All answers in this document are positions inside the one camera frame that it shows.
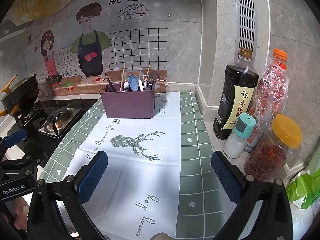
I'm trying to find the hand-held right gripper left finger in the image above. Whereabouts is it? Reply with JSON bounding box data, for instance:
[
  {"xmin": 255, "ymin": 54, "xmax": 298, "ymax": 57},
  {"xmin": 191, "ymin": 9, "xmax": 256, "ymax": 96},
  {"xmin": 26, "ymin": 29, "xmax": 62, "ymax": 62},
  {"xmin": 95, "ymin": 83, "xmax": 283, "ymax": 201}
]
[{"xmin": 27, "ymin": 151, "xmax": 109, "ymax": 240}]

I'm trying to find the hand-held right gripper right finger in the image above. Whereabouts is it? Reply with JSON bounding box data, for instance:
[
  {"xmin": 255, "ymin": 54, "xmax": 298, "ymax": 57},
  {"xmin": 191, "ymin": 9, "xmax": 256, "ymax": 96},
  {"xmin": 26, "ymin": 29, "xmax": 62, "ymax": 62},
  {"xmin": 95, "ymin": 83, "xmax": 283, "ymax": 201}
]
[{"xmin": 211, "ymin": 151, "xmax": 293, "ymax": 240}]

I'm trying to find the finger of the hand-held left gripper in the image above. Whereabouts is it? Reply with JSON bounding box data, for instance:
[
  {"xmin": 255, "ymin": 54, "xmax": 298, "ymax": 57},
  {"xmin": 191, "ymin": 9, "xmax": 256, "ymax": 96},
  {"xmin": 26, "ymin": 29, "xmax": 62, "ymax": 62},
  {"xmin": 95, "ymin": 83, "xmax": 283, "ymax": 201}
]
[
  {"xmin": 0, "ymin": 154, "xmax": 40, "ymax": 173},
  {"xmin": 0, "ymin": 128, "xmax": 28, "ymax": 148}
]

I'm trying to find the purple utensil container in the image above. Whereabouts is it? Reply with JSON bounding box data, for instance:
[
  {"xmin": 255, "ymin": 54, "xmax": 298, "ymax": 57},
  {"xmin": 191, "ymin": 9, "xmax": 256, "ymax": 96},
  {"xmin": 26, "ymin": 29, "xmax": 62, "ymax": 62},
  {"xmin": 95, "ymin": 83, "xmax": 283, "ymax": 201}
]
[{"xmin": 100, "ymin": 81, "xmax": 156, "ymax": 119}]

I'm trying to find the blue rice spoon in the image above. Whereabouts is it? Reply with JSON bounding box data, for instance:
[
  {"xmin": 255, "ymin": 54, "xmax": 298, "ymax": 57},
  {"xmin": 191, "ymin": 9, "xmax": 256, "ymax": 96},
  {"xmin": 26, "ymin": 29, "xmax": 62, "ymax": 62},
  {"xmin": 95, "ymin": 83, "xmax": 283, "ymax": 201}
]
[{"xmin": 128, "ymin": 74, "xmax": 140, "ymax": 91}]

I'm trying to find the person's left hand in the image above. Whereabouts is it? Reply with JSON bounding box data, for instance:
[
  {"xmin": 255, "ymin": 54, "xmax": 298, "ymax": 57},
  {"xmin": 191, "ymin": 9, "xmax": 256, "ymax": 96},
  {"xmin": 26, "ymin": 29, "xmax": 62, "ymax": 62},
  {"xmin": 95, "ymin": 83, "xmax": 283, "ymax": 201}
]
[{"xmin": 13, "ymin": 197, "xmax": 32, "ymax": 231}]

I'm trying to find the person's right hand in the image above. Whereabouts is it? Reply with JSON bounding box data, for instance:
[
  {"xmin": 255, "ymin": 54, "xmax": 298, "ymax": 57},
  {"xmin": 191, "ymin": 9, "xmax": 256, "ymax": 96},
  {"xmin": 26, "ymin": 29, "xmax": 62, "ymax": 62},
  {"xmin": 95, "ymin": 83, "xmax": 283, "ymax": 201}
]
[{"xmin": 149, "ymin": 232, "xmax": 176, "ymax": 240}]

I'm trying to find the teal-capped salt shaker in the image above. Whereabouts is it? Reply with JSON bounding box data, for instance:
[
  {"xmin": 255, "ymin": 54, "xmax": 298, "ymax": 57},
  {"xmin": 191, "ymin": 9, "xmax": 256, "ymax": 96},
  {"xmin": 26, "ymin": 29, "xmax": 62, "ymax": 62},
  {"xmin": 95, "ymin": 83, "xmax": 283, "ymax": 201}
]
[{"xmin": 222, "ymin": 113, "xmax": 257, "ymax": 159}]

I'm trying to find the black pot with lid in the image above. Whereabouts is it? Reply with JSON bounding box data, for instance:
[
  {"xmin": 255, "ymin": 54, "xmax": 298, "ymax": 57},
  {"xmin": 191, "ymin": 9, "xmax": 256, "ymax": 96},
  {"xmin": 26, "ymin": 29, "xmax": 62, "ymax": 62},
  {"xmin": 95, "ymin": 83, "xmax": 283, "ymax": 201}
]
[{"xmin": 0, "ymin": 74, "xmax": 39, "ymax": 112}]

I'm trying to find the black gas stove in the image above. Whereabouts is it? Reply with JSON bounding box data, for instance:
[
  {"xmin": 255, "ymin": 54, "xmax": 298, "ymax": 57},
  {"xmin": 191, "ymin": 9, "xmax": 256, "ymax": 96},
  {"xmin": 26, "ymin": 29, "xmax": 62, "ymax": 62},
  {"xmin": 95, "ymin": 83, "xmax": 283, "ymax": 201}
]
[{"xmin": 0, "ymin": 97, "xmax": 92, "ymax": 161}]

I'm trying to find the yellow-lidded chili jar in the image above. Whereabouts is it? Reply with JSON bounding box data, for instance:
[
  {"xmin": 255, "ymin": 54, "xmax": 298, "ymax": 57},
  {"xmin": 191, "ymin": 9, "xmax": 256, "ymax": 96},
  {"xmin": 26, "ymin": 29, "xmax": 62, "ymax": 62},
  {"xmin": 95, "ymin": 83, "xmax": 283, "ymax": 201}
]
[{"xmin": 244, "ymin": 114, "xmax": 303, "ymax": 182}]

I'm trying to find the green checked deer tablecloth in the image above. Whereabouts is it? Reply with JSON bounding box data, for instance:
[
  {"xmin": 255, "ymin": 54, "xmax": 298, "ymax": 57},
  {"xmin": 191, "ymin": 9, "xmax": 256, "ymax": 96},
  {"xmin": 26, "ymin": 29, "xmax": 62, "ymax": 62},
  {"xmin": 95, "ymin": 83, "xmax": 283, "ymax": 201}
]
[{"xmin": 37, "ymin": 91, "xmax": 240, "ymax": 240}]

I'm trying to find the green plastic bag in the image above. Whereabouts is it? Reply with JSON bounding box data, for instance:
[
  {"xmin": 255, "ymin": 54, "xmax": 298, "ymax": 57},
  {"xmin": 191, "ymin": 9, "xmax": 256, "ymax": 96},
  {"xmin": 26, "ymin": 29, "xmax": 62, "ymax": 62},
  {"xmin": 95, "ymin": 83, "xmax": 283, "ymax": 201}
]
[{"xmin": 285, "ymin": 166, "xmax": 320, "ymax": 211}]

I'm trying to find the dark soy sauce bottle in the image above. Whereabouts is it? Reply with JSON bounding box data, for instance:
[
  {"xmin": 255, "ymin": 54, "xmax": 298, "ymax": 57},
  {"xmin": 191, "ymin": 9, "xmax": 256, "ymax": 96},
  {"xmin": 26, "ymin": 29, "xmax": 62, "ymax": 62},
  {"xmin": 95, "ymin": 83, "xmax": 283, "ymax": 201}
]
[{"xmin": 213, "ymin": 47, "xmax": 259, "ymax": 141}]

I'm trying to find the orange-capped chili bottle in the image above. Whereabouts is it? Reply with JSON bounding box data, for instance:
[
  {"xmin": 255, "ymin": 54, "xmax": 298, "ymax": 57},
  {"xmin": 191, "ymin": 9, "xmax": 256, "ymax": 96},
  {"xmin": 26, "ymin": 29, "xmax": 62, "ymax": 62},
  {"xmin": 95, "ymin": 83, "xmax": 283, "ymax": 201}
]
[{"xmin": 246, "ymin": 48, "xmax": 289, "ymax": 153}]

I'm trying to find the range hood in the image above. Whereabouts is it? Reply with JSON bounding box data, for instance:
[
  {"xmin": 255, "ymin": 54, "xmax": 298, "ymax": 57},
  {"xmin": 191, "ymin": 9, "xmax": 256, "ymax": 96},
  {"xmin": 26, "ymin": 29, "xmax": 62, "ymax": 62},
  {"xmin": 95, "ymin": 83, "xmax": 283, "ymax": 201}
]
[{"xmin": 0, "ymin": 0, "xmax": 83, "ymax": 38}]

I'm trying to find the stained hood cover sheet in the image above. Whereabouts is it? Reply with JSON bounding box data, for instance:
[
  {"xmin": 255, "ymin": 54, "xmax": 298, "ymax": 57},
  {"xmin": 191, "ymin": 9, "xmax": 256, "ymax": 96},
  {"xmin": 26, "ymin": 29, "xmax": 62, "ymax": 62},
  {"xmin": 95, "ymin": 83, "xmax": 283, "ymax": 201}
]
[{"xmin": 15, "ymin": 0, "xmax": 81, "ymax": 21}]

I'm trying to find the white vent grille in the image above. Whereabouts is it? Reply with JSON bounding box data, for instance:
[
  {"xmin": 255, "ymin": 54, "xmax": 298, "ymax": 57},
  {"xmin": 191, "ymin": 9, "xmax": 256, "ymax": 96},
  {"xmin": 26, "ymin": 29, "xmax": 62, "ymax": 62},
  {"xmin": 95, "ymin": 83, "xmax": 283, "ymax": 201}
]
[{"xmin": 234, "ymin": 0, "xmax": 258, "ymax": 56}]

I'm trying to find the orange-handled frying pan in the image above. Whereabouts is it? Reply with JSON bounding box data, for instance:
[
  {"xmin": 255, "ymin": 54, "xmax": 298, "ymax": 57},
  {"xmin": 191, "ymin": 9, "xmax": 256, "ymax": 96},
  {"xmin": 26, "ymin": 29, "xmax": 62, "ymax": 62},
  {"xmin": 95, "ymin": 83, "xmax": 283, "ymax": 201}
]
[{"xmin": 0, "ymin": 104, "xmax": 24, "ymax": 117}]

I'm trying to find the cartoon couple wall poster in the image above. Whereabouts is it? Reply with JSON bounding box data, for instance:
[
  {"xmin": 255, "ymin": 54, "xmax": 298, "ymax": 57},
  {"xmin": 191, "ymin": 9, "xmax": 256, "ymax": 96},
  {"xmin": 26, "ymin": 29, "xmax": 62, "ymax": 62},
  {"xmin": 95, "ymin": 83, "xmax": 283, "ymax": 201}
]
[{"xmin": 27, "ymin": 0, "xmax": 203, "ymax": 98}]

